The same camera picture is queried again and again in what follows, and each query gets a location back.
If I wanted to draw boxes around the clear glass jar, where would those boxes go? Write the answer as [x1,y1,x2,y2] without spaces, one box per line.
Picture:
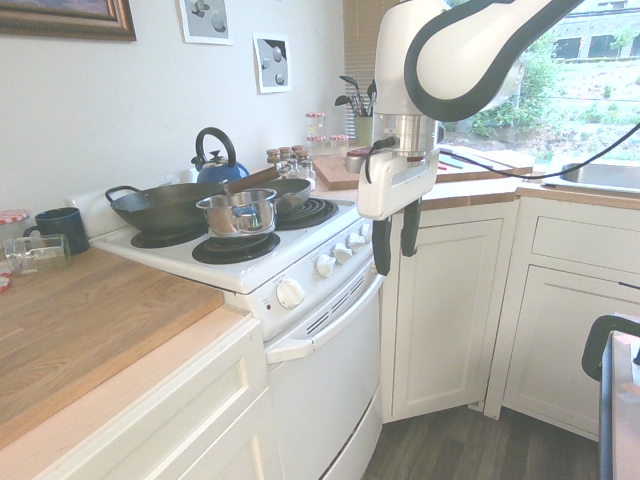
[1,233,73,278]

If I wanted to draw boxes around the dark blue mug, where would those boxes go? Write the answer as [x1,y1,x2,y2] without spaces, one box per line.
[22,206,92,257]

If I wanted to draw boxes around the black cast iron wok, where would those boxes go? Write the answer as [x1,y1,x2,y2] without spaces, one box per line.
[104,182,230,237]

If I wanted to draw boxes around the wooden cutting board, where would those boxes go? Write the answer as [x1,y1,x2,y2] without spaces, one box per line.
[310,153,534,192]

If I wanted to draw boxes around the white oven door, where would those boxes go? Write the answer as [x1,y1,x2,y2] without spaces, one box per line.
[265,272,385,480]

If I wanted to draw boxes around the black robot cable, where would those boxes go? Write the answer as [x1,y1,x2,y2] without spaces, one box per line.
[363,121,640,184]

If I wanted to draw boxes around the large grey shapes print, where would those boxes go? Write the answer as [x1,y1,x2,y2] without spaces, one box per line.
[178,0,234,47]

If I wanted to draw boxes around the green utensil holder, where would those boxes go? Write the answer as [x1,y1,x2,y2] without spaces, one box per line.
[354,114,375,145]

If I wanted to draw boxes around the white corner cabinet door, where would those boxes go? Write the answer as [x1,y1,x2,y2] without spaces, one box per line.
[381,202,520,426]

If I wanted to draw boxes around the black framed cart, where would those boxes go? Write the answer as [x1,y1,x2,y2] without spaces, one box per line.
[581,313,640,480]

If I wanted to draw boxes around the stainless steel saucepan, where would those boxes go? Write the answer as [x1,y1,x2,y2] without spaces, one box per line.
[195,188,278,238]

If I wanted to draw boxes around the large white oven knob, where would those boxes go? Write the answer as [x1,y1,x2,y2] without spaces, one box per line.
[276,278,306,310]

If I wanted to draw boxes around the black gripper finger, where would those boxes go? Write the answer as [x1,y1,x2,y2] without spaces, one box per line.
[400,198,424,258]
[371,215,393,277]

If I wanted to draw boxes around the small grey shapes print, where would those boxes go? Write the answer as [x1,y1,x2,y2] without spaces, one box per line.
[252,32,293,95]

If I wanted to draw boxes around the blue kettle with black handle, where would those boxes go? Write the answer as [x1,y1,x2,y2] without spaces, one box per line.
[190,126,251,186]

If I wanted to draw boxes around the black kitchen utensils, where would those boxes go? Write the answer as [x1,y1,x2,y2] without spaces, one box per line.
[333,75,377,119]

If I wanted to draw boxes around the stainless steel sink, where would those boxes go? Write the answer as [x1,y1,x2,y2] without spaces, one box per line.
[541,162,640,192]

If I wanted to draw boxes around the gold framed painting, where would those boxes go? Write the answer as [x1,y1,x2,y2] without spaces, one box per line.
[0,0,138,42]

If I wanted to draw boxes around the white oven door handle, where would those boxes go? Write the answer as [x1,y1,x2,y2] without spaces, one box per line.
[265,273,385,366]

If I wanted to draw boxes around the dark frying pan wooden handle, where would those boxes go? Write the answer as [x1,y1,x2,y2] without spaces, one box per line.
[222,165,313,212]

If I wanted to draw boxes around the jar with red checkered lid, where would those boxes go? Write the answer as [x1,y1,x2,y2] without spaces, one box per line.
[0,208,32,240]

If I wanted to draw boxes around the white sink cabinet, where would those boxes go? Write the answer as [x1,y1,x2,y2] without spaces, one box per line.
[482,196,640,443]

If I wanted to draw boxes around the white counter cabinet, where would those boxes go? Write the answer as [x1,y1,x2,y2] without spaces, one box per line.
[37,314,284,480]

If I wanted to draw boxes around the white electric stove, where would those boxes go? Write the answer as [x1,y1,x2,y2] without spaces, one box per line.
[63,167,385,480]

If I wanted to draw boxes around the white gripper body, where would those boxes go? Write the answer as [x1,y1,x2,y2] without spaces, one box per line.
[356,146,441,222]

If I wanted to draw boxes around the wooden window blind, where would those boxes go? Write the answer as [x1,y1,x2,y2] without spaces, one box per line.
[342,0,402,142]

